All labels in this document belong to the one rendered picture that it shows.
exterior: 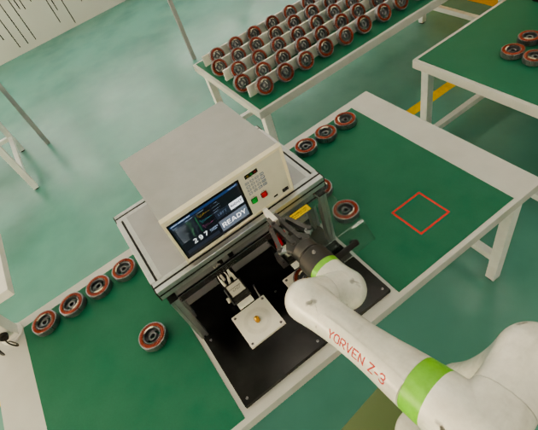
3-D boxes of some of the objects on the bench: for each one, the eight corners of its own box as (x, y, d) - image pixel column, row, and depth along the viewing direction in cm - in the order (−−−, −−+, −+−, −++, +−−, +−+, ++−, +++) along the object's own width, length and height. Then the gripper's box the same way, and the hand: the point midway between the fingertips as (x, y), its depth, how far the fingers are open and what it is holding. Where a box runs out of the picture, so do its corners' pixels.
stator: (173, 339, 160) (169, 334, 157) (149, 358, 157) (144, 355, 154) (161, 319, 167) (157, 315, 164) (137, 338, 164) (133, 334, 161)
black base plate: (390, 292, 150) (390, 288, 148) (247, 409, 137) (245, 407, 135) (311, 220, 180) (310, 217, 178) (187, 310, 167) (184, 308, 165)
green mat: (513, 198, 162) (513, 198, 162) (399, 292, 149) (399, 292, 149) (351, 107, 222) (351, 107, 222) (260, 169, 209) (259, 169, 209)
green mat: (245, 418, 135) (245, 417, 135) (77, 555, 122) (76, 555, 122) (143, 247, 195) (143, 247, 195) (23, 328, 182) (23, 328, 182)
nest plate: (286, 323, 150) (285, 322, 149) (252, 349, 147) (251, 348, 146) (264, 295, 160) (263, 294, 159) (231, 320, 157) (230, 318, 156)
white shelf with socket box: (88, 345, 168) (8, 288, 135) (2, 404, 161) (-106, 362, 127) (67, 288, 191) (-6, 229, 157) (-9, 339, 183) (-103, 287, 149)
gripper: (295, 276, 118) (251, 229, 133) (330, 250, 120) (283, 206, 136) (289, 263, 112) (244, 215, 127) (326, 235, 115) (278, 191, 130)
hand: (271, 217), depth 129 cm, fingers closed
